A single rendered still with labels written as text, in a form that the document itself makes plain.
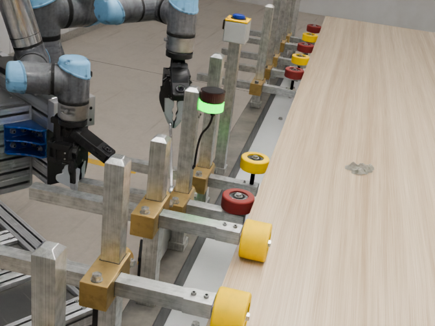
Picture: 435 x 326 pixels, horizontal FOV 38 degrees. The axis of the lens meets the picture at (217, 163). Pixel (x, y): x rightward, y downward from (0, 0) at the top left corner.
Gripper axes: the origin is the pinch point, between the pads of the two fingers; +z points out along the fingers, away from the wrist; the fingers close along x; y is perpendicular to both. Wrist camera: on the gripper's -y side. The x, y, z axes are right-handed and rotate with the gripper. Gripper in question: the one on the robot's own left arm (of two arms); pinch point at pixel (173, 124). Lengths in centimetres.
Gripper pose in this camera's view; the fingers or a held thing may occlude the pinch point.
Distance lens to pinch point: 173.4
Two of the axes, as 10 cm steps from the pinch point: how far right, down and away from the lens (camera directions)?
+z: -1.1, 9.0, 4.2
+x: -9.9, -0.5, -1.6
